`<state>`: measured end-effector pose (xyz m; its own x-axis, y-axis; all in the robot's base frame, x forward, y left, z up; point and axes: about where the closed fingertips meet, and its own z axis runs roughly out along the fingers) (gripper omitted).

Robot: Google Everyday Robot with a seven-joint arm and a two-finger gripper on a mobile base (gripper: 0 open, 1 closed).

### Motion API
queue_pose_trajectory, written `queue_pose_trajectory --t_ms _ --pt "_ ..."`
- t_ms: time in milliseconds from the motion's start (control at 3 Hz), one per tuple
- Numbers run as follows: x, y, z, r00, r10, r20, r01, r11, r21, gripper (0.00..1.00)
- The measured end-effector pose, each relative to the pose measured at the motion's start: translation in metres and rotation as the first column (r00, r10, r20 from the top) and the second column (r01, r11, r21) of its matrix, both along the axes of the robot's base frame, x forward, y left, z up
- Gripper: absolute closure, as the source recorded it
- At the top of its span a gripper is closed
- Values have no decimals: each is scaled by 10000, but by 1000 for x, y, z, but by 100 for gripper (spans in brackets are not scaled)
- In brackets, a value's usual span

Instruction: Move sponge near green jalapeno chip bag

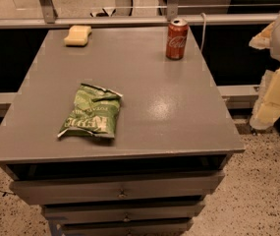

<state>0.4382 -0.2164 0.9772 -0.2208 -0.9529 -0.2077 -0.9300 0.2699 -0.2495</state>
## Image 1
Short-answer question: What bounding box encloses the grey drawer cabinet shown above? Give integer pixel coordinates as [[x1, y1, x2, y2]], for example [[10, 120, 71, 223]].
[[0, 28, 244, 236]]

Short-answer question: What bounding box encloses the red Coca-Cola can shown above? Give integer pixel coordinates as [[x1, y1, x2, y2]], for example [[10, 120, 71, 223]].
[[166, 19, 189, 60]]

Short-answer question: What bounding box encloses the bottom grey drawer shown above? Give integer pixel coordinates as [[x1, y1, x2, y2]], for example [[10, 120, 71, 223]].
[[62, 218, 192, 236]]

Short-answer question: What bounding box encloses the middle grey drawer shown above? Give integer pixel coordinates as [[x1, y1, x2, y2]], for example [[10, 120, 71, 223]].
[[44, 200, 204, 224]]

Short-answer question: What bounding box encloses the white cable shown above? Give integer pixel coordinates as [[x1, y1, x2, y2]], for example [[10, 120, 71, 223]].
[[198, 12, 208, 52]]

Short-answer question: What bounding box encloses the grey drawer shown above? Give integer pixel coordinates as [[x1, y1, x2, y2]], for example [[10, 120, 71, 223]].
[[62, 218, 192, 236], [44, 200, 204, 224], [10, 170, 224, 205]]

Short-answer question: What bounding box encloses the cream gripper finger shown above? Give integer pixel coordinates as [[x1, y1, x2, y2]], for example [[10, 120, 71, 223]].
[[250, 68, 280, 130], [249, 23, 274, 50]]

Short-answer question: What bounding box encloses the grey metal railing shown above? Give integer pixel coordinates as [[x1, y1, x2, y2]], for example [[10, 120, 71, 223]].
[[0, 0, 280, 29]]

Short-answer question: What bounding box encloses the yellow sponge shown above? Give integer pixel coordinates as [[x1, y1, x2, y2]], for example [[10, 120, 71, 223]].
[[64, 26, 91, 46]]

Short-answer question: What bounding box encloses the top grey drawer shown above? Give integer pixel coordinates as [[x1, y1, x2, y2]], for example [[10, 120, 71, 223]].
[[10, 170, 224, 205]]

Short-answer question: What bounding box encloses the green jalapeno chip bag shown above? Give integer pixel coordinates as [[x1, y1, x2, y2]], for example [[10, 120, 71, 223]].
[[57, 84, 122, 139]]

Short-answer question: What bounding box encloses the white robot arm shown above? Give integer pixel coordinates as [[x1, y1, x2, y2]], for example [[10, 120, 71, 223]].
[[249, 14, 280, 130]]

